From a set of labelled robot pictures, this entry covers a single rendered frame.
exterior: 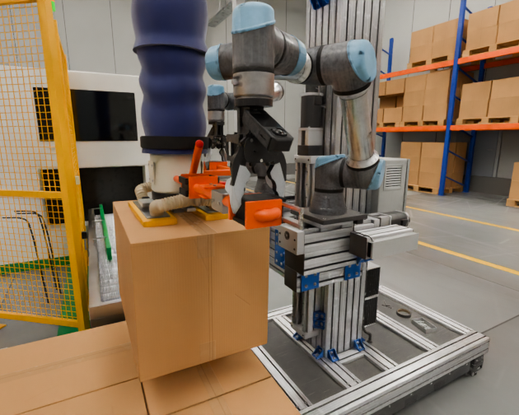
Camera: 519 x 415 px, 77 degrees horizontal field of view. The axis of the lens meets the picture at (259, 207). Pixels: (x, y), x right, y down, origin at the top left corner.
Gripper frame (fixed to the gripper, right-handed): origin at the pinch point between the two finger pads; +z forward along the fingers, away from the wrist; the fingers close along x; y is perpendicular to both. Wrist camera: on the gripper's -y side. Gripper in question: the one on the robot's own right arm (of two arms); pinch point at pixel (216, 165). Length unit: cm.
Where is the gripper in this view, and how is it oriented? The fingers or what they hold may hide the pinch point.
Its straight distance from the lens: 155.0
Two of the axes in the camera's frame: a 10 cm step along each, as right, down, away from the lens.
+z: 0.0, 9.8, 2.0
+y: 4.8, 1.7, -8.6
